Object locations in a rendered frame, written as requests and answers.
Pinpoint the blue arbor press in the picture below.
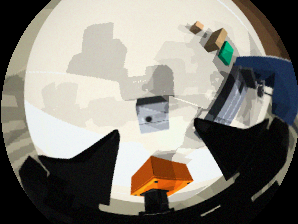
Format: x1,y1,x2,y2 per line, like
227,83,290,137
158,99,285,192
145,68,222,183
204,55,298,136

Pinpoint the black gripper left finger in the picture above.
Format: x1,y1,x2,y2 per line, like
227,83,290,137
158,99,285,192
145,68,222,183
37,129,121,206

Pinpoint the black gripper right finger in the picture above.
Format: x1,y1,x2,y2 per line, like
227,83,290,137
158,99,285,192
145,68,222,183
193,117,269,181

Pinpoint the green flat block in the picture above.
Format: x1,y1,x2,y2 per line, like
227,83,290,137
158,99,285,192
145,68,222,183
218,41,234,65

